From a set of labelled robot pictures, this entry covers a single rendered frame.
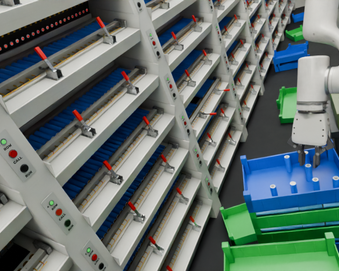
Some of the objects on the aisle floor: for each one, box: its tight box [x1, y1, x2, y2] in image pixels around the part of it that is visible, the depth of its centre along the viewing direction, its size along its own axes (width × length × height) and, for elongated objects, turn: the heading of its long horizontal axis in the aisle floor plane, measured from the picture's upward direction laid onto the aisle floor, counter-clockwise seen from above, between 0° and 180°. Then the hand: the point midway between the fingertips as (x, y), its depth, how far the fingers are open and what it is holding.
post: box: [0, 88, 123, 271], centre depth 75 cm, size 20×9×169 cm, turn 95°
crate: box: [220, 203, 257, 246], centre depth 142 cm, size 30×20×8 cm
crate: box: [279, 87, 298, 124], centre depth 207 cm, size 30×20×8 cm
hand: (309, 159), depth 89 cm, fingers open, 3 cm apart
